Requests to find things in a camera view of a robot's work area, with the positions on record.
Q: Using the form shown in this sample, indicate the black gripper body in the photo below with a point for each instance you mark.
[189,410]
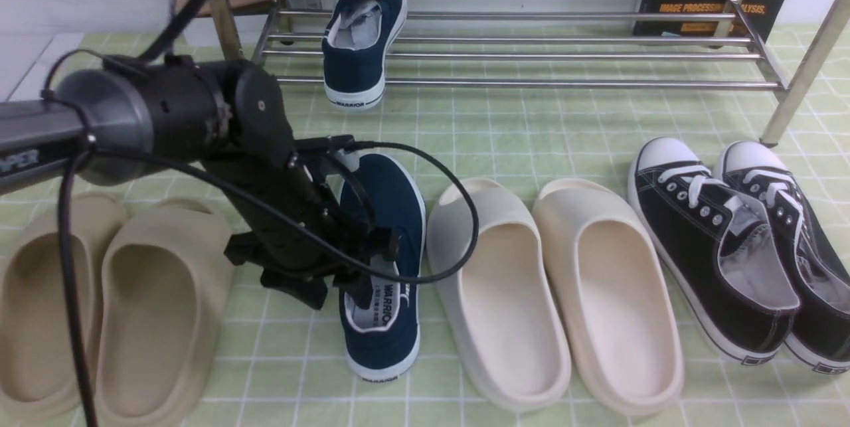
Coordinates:
[316,187]

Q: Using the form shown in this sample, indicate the navy slip-on shoe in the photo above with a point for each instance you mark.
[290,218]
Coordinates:
[354,48]
[382,340]

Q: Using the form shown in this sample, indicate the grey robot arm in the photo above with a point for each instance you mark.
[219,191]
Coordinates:
[143,118]

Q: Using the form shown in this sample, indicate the metal shoe rack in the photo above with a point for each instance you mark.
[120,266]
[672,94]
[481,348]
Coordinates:
[734,40]

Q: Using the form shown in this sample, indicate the tan foam slide right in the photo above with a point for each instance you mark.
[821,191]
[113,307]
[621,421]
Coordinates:
[165,285]

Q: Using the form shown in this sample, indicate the tan foam slide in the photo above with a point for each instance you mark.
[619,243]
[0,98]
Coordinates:
[38,379]
[165,285]

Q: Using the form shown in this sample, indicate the cream foam slide left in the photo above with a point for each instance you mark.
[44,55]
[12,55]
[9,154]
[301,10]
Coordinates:
[503,318]

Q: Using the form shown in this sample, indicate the cream foam slide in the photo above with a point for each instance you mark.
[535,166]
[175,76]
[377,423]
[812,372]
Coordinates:
[605,275]
[503,318]

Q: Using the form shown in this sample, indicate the tan foam slide left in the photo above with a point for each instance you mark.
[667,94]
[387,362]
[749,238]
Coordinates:
[38,379]

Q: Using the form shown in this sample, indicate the cream foam slide right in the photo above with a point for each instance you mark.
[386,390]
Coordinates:
[605,275]

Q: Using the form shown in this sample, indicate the black canvas sneaker left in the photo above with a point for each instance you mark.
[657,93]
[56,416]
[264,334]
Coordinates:
[718,245]

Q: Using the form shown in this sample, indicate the black canvas sneaker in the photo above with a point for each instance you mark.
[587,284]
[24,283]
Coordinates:
[820,333]
[718,245]

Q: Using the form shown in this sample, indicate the black canvas sneaker right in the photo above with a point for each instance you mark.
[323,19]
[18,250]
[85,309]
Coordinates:
[820,333]

